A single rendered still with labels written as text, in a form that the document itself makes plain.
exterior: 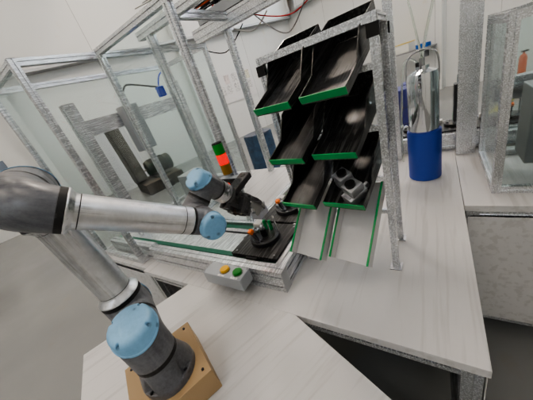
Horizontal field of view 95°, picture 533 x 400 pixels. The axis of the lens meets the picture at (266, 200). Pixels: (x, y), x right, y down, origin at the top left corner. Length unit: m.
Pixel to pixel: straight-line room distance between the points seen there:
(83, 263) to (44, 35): 8.65
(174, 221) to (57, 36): 8.73
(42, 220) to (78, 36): 8.75
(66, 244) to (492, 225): 1.55
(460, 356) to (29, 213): 0.99
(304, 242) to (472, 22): 1.37
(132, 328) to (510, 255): 1.51
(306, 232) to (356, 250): 0.20
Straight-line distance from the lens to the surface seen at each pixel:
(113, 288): 0.82
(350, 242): 0.89
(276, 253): 1.03
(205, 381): 0.86
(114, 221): 0.62
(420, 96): 1.47
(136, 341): 0.74
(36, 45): 9.20
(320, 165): 0.93
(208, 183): 0.79
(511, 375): 1.90
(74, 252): 0.77
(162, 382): 0.84
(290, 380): 0.84
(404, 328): 0.89
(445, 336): 0.89
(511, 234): 1.50
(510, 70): 1.33
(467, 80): 1.81
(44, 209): 0.60
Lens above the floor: 1.59
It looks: 25 degrees down
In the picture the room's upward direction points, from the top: 19 degrees counter-clockwise
